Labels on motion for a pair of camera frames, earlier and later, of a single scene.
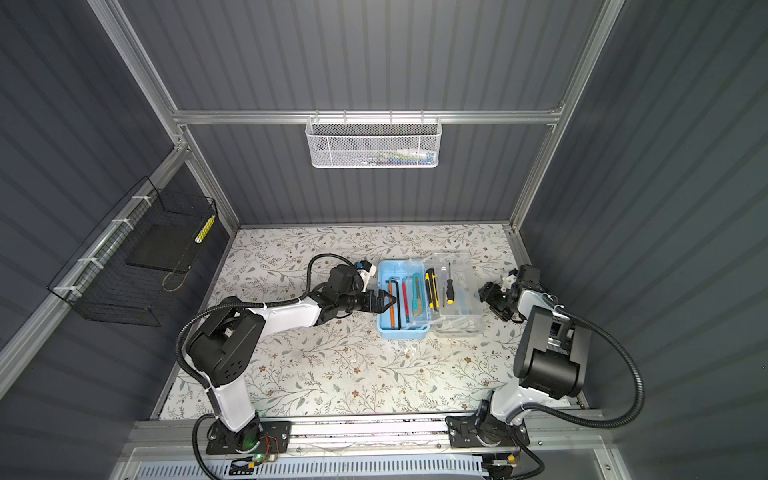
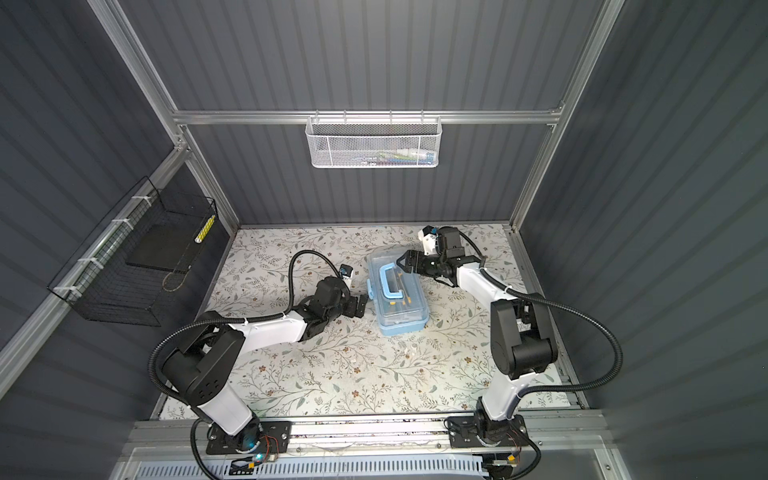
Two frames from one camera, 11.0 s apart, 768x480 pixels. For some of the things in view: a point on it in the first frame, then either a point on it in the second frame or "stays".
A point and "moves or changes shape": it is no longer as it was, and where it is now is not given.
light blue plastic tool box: (438, 295) moves or changes shape
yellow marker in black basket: (205, 230) stays
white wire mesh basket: (373, 142) stays
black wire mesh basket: (137, 256) stays
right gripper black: (491, 295) -> (412, 256)
